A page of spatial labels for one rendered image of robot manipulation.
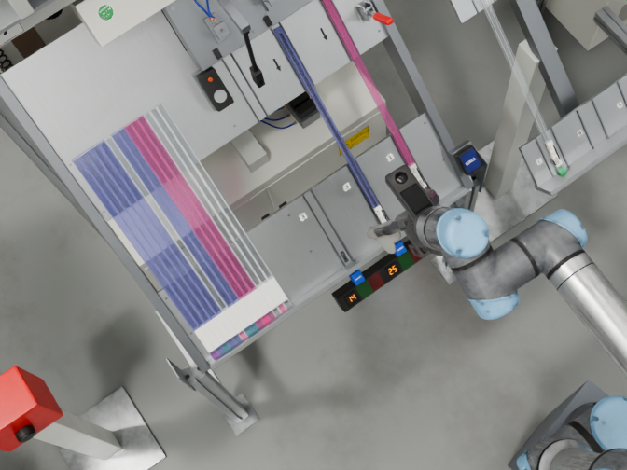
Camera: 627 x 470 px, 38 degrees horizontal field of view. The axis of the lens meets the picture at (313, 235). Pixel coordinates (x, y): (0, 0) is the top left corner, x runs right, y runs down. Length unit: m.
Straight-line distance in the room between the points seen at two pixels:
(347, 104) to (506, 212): 0.75
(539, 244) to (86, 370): 1.60
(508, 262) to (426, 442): 1.16
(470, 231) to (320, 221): 0.51
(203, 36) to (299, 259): 0.51
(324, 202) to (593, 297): 0.63
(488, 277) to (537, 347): 1.18
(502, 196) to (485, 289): 1.29
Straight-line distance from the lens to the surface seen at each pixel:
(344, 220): 1.92
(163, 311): 1.86
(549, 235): 1.55
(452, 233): 1.46
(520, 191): 2.80
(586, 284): 1.53
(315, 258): 1.92
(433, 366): 2.63
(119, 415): 2.71
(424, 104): 1.92
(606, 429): 1.86
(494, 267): 1.51
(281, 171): 2.15
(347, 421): 2.61
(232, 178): 2.16
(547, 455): 1.82
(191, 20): 1.69
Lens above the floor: 2.59
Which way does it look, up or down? 70 degrees down
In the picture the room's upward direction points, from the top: 14 degrees counter-clockwise
